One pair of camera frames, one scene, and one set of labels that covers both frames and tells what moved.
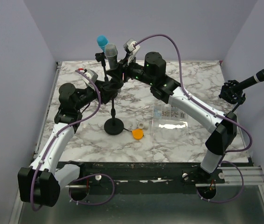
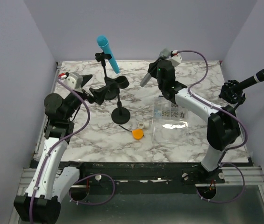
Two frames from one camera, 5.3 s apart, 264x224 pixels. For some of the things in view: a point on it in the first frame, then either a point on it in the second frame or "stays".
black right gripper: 123,67 → 153,67
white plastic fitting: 146,125 stays
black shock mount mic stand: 231,93 stays
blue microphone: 102,41 stays
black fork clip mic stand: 100,57 stays
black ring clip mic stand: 114,126 → 121,115
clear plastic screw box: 170,124 stays
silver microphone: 111,52 → 166,53
